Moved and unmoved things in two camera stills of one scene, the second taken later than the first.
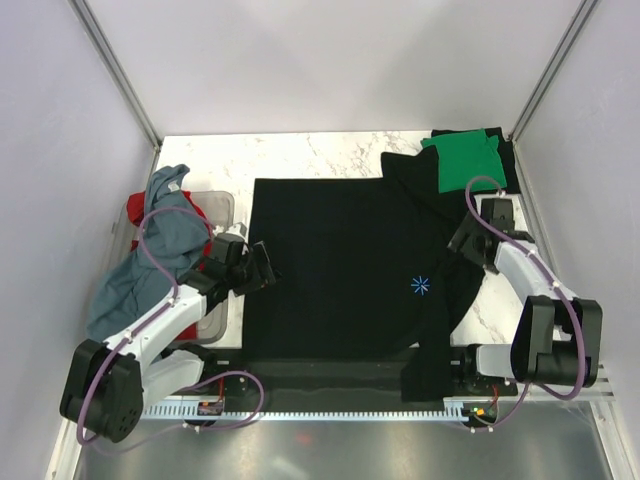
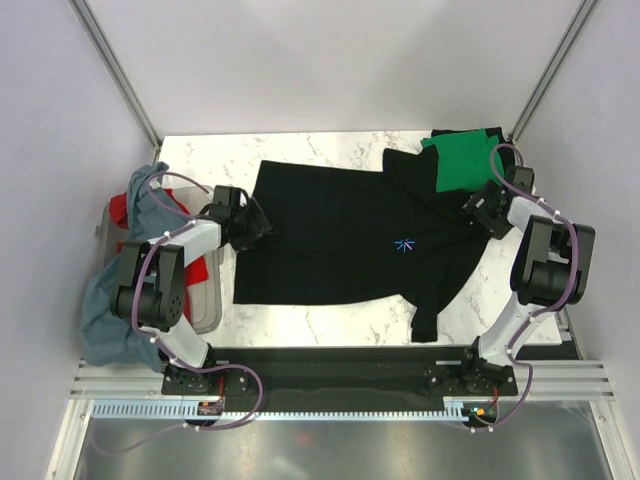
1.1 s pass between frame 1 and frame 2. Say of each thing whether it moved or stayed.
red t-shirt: moved
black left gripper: moved
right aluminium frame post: stayed
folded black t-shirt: stayed
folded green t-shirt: stayed
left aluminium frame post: stayed
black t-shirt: moved
